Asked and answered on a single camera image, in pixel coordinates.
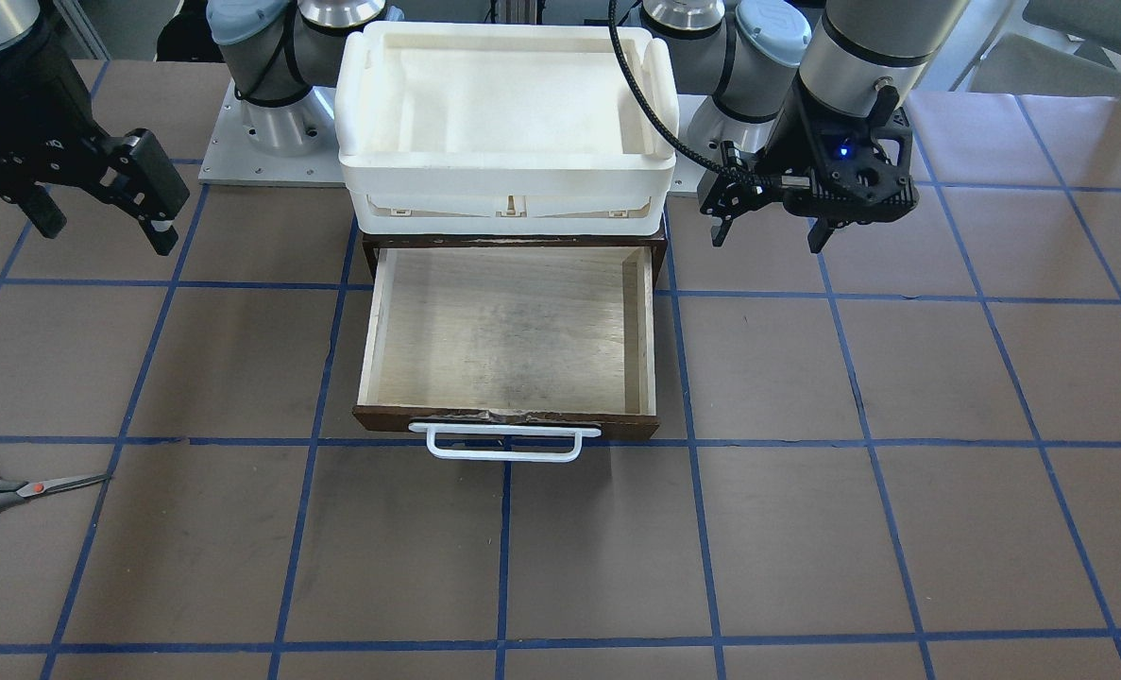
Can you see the wooden drawer white handle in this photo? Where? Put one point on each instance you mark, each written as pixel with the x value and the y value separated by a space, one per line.
pixel 548 341

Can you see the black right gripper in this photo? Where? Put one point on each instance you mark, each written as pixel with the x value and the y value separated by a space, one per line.
pixel 8 113

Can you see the white plastic tray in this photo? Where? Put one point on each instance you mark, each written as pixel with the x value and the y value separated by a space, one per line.
pixel 505 130

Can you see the grey metal base plate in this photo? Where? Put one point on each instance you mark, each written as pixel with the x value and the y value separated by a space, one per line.
pixel 233 158

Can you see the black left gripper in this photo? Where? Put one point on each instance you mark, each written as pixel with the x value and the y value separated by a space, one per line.
pixel 799 142

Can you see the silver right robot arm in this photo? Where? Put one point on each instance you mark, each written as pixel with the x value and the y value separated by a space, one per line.
pixel 277 52

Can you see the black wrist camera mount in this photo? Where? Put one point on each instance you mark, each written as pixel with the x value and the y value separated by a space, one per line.
pixel 862 165

